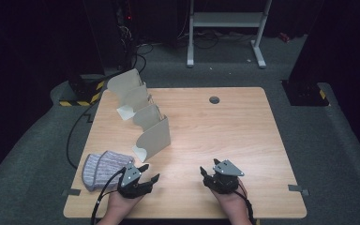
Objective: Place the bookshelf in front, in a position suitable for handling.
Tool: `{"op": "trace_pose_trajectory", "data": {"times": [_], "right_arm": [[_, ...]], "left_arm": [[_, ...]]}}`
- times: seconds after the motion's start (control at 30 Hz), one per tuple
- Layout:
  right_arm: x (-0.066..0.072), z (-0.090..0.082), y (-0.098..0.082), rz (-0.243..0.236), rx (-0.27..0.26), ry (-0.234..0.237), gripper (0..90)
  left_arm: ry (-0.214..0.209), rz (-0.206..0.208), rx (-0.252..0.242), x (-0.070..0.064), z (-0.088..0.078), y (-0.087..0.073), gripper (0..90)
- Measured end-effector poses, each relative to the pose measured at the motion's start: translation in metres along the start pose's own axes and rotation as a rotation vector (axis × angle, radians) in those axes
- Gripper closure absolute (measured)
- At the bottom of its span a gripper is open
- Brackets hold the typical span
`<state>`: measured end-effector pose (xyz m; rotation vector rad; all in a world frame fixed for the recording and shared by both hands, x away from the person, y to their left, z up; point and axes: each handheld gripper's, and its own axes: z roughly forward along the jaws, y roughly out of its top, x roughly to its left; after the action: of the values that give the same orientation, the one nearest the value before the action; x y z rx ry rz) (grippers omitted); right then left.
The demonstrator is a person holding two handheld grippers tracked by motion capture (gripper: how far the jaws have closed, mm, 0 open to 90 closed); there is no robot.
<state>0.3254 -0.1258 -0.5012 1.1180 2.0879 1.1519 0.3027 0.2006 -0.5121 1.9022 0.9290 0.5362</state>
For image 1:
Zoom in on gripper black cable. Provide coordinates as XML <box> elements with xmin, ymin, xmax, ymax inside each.
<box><xmin>90</xmin><ymin>168</ymin><xmax>128</xmax><ymax>225</ymax></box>
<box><xmin>233</xmin><ymin>187</ymin><xmax>256</xmax><ymax>225</ymax></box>

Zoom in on small red floor object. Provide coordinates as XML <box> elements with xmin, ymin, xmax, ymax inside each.
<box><xmin>277</xmin><ymin>32</ymin><xmax>292</xmax><ymax>43</ymax></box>

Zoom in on white metal stand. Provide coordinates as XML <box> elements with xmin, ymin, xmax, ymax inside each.
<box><xmin>186</xmin><ymin>0</ymin><xmax>273</xmax><ymax>69</ymax></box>

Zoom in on expandable metal book rack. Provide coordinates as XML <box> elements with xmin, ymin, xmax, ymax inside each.
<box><xmin>106</xmin><ymin>68</ymin><xmax>172</xmax><ymax>163</ymax></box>

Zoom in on dark equipment rack with wires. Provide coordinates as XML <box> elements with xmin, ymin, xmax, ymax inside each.
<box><xmin>114</xmin><ymin>0</ymin><xmax>139</xmax><ymax>71</ymax></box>

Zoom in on person's right hand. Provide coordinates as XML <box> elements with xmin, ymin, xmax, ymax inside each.
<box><xmin>211</xmin><ymin>180</ymin><xmax>249</xmax><ymax>215</ymax></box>

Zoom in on bundle of cables under stand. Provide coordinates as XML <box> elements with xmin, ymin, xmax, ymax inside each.
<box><xmin>177</xmin><ymin>28</ymin><xmax>258</xmax><ymax>50</ymax></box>

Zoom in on grey tape strip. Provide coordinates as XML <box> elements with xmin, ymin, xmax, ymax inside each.
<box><xmin>287</xmin><ymin>184</ymin><xmax>310</xmax><ymax>197</ymax></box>
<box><xmin>62</xmin><ymin>188</ymin><xmax>82</xmax><ymax>197</ymax></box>

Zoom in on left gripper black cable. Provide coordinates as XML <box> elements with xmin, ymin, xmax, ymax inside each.
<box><xmin>90</xmin><ymin>168</ymin><xmax>128</xmax><ymax>225</ymax></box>

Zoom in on striped towel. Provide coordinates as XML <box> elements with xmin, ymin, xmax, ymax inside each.
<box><xmin>82</xmin><ymin>150</ymin><xmax>136</xmax><ymax>192</ymax></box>

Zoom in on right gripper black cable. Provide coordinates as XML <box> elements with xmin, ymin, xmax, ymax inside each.
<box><xmin>233</xmin><ymin>187</ymin><xmax>256</xmax><ymax>225</ymax></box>

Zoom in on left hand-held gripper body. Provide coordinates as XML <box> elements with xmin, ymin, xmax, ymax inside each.
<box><xmin>116</xmin><ymin>162</ymin><xmax>154</xmax><ymax>200</ymax></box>

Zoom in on looped black floor cable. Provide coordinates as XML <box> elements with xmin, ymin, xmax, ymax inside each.
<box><xmin>132</xmin><ymin>42</ymin><xmax>155</xmax><ymax>76</ymax></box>

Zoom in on person's left hand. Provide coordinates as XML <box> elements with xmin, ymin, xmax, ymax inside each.
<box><xmin>105</xmin><ymin>188</ymin><xmax>145</xmax><ymax>218</ymax></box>

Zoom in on black hazard-striped base block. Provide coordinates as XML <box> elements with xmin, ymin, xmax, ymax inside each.
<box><xmin>58</xmin><ymin>73</ymin><xmax>106</xmax><ymax>107</ymax></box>
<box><xmin>281</xmin><ymin>79</ymin><xmax>330</xmax><ymax>107</ymax></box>

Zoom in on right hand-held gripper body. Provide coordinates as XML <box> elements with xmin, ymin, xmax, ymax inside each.
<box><xmin>202</xmin><ymin>159</ymin><xmax>246</xmax><ymax>195</ymax></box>

